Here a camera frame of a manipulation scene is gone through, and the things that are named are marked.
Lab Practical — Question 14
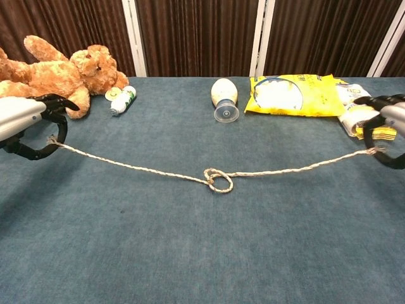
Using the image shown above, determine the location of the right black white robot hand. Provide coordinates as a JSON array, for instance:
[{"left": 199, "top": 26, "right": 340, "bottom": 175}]
[{"left": 353, "top": 93, "right": 405, "bottom": 170}]

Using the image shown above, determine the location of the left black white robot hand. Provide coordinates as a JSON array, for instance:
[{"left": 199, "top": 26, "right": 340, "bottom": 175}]
[{"left": 0, "top": 93, "right": 80, "bottom": 162}]

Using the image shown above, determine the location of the beige twisted rope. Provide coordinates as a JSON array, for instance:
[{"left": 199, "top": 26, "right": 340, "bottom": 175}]
[{"left": 46, "top": 135, "right": 386, "bottom": 194}]

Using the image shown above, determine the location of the white yellow snack pack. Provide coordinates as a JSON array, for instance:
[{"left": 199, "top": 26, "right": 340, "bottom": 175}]
[{"left": 335, "top": 82, "right": 398, "bottom": 141}]

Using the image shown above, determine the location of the brown ribbed partition panel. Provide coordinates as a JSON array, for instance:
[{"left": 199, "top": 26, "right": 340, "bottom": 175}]
[
  {"left": 134, "top": 0, "right": 260, "bottom": 78},
  {"left": 0, "top": 0, "right": 137, "bottom": 78},
  {"left": 264, "top": 0, "right": 401, "bottom": 78},
  {"left": 379, "top": 31, "right": 405, "bottom": 78}
]

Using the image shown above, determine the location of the brown teddy bear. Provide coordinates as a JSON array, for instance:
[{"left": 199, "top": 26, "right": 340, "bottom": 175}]
[{"left": 0, "top": 34, "right": 130, "bottom": 120}]

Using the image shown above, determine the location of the round white yellow tag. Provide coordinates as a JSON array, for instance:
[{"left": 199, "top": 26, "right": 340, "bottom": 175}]
[{"left": 104, "top": 87, "right": 123, "bottom": 101}]

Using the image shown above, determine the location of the small white green bottle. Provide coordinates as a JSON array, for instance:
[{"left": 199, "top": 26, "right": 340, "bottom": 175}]
[{"left": 109, "top": 85, "right": 137, "bottom": 117}]

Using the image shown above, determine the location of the yellow snack bag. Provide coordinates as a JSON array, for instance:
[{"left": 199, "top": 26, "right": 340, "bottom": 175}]
[{"left": 244, "top": 73, "right": 346, "bottom": 118}]

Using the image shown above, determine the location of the white bottle clear cap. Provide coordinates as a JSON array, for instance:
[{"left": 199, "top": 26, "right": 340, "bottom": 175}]
[{"left": 211, "top": 77, "right": 240, "bottom": 123}]

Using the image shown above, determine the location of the blue felt table mat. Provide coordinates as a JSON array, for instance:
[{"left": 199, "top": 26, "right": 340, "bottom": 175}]
[{"left": 0, "top": 75, "right": 405, "bottom": 304}]

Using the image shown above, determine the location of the white partition post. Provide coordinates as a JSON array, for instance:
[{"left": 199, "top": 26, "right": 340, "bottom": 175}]
[
  {"left": 249, "top": 0, "right": 276, "bottom": 78},
  {"left": 366, "top": 0, "right": 405, "bottom": 78},
  {"left": 121, "top": 0, "right": 148, "bottom": 78}
]

